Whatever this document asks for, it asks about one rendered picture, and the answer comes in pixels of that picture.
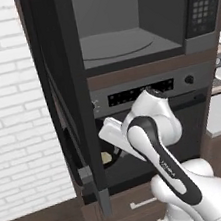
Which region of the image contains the black microwave oven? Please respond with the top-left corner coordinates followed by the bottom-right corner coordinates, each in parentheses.
top-left (70, 0), bottom-right (221, 78)

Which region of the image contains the grey microwave turntable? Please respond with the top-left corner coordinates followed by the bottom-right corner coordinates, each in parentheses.
top-left (79, 24), bottom-right (159, 63)

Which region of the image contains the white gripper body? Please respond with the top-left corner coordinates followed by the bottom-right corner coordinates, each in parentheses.
top-left (96, 113), bottom-right (143, 167)

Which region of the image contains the black oven knob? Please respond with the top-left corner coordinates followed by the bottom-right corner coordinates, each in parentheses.
top-left (183, 73), bottom-right (196, 86)

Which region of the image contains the dark bowl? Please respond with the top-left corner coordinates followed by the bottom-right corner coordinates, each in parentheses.
top-left (100, 142), bottom-right (126, 170)

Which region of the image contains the pale garlic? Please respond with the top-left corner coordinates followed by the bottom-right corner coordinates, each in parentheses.
top-left (101, 151), bottom-right (114, 164)

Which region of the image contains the grey black built-in oven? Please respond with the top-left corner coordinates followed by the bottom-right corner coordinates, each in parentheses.
top-left (86, 59), bottom-right (221, 196)

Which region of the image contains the brown wooden oven cabinet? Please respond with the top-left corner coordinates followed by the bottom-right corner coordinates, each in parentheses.
top-left (13, 0), bottom-right (221, 221)

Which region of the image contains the black microwave door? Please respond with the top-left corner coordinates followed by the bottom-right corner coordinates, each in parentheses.
top-left (13, 0), bottom-right (115, 221)

